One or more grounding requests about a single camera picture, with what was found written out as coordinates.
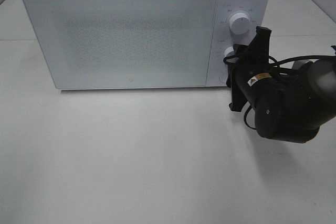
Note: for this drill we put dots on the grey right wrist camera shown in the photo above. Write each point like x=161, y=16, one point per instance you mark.
x=299, y=63

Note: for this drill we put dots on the upper white power knob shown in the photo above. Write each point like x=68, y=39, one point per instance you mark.
x=239, y=23

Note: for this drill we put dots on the white microwave door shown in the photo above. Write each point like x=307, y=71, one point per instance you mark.
x=110, y=44

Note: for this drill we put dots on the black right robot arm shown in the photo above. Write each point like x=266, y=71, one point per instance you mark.
x=291, y=99

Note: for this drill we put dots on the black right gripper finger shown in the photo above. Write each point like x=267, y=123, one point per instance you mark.
x=259, y=46
x=238, y=96

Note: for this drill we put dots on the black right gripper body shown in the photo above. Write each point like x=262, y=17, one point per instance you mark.
x=245, y=69

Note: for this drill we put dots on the white timer knob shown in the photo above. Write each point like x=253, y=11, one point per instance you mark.
x=229, y=53

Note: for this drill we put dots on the round white door button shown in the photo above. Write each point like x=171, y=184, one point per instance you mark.
x=223, y=78

